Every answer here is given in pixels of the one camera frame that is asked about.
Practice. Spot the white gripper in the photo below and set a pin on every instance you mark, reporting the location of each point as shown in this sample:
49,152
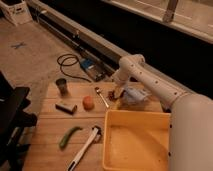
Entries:
120,78

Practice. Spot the dark red grape bunch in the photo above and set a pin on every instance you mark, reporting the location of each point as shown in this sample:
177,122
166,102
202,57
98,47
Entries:
111,95

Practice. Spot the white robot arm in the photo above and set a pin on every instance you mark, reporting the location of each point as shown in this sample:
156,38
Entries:
191,123

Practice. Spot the small metal cup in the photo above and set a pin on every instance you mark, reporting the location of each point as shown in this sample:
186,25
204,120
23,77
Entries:
61,84

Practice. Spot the yellow banana piece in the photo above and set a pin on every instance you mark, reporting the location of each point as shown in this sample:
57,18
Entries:
117,105

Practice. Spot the clear plastic bag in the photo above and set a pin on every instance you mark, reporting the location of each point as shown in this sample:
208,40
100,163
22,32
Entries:
134,98

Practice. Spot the blue grey power box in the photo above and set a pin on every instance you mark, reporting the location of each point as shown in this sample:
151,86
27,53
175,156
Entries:
92,70

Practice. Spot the orange round fruit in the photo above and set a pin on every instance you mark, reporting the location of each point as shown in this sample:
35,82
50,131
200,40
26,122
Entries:
88,103

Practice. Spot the yellow plastic bin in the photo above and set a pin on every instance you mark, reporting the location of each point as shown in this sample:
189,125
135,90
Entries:
135,141

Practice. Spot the black rectangular block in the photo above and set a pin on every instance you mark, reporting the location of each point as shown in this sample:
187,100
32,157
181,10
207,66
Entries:
65,108

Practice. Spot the green chili pepper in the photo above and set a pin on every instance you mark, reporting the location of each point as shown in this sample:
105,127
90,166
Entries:
67,135

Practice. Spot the black chair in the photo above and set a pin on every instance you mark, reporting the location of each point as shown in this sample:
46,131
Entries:
13,120

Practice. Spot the metal floor rail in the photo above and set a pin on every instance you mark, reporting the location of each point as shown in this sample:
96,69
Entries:
168,53

